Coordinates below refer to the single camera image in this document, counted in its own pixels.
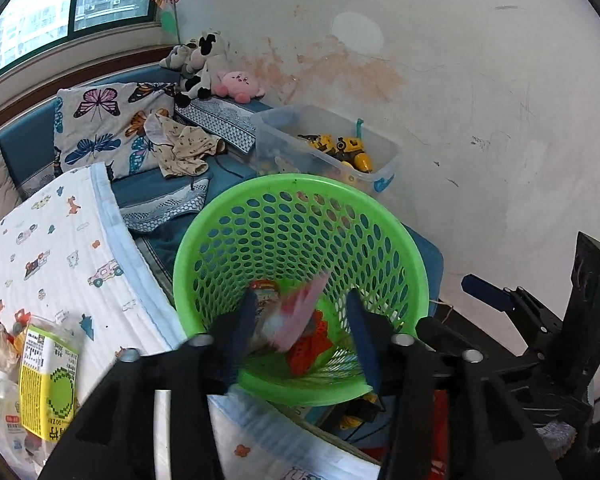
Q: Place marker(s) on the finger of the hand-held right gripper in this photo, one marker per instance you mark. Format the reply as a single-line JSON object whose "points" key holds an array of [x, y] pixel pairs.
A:
{"points": [[440, 332], [485, 290]]}

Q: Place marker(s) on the person's right hand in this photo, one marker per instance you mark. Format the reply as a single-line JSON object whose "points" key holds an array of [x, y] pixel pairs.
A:
{"points": [[555, 437]]}

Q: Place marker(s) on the green framed window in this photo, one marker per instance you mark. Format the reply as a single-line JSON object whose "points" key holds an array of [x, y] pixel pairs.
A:
{"points": [[35, 10]]}

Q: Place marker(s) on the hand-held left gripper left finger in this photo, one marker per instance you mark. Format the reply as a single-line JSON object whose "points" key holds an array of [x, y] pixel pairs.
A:
{"points": [[245, 322]]}

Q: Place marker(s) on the beige patterned clothes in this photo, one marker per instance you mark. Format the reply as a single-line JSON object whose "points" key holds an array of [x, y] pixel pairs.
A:
{"points": [[185, 150]]}

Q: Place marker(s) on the blue sofa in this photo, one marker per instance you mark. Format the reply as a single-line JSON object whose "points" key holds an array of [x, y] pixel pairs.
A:
{"points": [[25, 145]]}

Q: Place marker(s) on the green toy dinosaur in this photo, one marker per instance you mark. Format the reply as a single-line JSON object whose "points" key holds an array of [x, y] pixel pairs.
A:
{"points": [[358, 127]]}

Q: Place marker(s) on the red snack packet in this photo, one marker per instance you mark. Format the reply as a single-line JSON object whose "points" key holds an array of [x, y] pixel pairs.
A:
{"points": [[266, 294]]}

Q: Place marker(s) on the clear plastic bottle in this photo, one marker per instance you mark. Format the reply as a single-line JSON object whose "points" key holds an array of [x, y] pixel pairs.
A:
{"points": [[5, 412]]}

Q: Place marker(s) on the pink plush toy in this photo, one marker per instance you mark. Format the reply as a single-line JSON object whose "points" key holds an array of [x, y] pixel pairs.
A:
{"points": [[237, 85]]}

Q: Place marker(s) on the butterfly print pillow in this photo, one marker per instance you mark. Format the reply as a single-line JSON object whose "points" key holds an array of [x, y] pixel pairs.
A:
{"points": [[105, 125]]}

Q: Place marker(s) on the orange mesh wrapper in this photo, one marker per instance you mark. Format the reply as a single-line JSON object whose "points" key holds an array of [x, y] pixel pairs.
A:
{"points": [[312, 345]]}

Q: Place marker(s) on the pink plastic wrapper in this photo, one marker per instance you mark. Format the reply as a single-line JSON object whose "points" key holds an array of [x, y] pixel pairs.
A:
{"points": [[300, 312]]}

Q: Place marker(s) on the clear plastic storage box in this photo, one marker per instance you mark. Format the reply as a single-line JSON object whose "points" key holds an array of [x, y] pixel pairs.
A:
{"points": [[280, 125]]}

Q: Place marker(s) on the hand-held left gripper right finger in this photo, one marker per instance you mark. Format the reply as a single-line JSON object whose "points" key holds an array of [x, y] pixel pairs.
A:
{"points": [[362, 332]]}

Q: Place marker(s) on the orange yellow wrapper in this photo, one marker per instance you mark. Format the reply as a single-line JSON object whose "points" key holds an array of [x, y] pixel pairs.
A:
{"points": [[21, 321]]}

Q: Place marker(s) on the colourful pinwheel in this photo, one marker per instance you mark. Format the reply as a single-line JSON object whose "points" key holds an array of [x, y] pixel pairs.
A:
{"points": [[164, 5]]}

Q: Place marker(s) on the green perforated plastic basket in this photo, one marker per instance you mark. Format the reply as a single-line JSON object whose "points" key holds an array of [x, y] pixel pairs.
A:
{"points": [[300, 220]]}

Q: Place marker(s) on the yellow toy excavator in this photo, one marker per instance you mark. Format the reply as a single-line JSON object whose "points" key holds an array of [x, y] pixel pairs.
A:
{"points": [[347, 149]]}

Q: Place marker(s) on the beige paper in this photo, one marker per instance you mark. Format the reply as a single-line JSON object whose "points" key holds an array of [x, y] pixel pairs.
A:
{"points": [[0, 347]]}

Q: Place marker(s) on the black white cow plush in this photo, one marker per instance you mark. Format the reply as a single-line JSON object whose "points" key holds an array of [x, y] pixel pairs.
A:
{"points": [[206, 60]]}

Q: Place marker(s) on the grey plush toy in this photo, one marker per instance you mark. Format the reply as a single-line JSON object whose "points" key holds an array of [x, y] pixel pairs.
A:
{"points": [[175, 57]]}

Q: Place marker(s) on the white cartoon printed blanket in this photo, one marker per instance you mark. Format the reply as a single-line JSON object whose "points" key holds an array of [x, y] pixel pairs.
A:
{"points": [[55, 250]]}

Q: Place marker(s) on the blue grey patterned towel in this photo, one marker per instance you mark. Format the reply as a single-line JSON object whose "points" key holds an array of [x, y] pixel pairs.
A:
{"points": [[225, 120]]}

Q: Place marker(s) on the blue white patterned cloth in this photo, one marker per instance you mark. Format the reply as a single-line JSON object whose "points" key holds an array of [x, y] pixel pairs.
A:
{"points": [[160, 207]]}

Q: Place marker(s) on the yellow green drink carton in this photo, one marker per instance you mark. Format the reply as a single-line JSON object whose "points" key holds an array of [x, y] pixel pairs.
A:
{"points": [[45, 385]]}

